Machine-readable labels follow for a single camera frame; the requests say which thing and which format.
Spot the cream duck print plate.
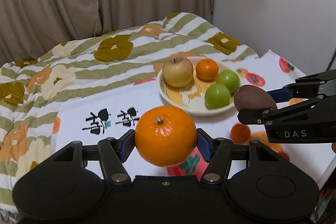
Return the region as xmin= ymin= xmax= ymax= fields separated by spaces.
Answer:
xmin=157 ymin=56 xmax=243 ymax=117

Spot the brown kiwi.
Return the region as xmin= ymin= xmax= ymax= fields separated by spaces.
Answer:
xmin=233 ymin=84 xmax=278 ymax=113

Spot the large green apple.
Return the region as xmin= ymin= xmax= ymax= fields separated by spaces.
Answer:
xmin=216 ymin=70 xmax=241 ymax=95

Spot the large orange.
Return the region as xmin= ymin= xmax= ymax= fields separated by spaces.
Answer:
xmin=134 ymin=105 xmax=197 ymax=167

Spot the red yellow apple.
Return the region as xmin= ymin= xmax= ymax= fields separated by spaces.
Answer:
xmin=162 ymin=57 xmax=195 ymax=88

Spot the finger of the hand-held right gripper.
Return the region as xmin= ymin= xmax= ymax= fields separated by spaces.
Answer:
xmin=267 ymin=71 xmax=336 ymax=104
xmin=237 ymin=95 xmax=336 ymax=127

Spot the small mandarin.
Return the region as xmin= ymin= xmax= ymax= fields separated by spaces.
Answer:
xmin=230 ymin=123 xmax=251 ymax=145
xmin=196 ymin=58 xmax=219 ymax=82

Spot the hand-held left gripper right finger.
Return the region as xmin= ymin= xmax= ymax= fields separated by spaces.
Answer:
xmin=196 ymin=128 xmax=290 ymax=186

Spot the small green apple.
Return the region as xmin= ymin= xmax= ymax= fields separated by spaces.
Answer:
xmin=204 ymin=83 xmax=232 ymax=109

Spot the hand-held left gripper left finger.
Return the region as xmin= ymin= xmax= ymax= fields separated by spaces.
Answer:
xmin=49 ymin=131 xmax=137 ymax=186

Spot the black curved cable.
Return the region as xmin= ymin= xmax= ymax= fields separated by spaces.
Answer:
xmin=326 ymin=49 xmax=336 ymax=72

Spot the floral striped quilt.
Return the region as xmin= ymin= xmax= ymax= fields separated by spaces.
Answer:
xmin=0 ymin=12 xmax=261 ymax=212

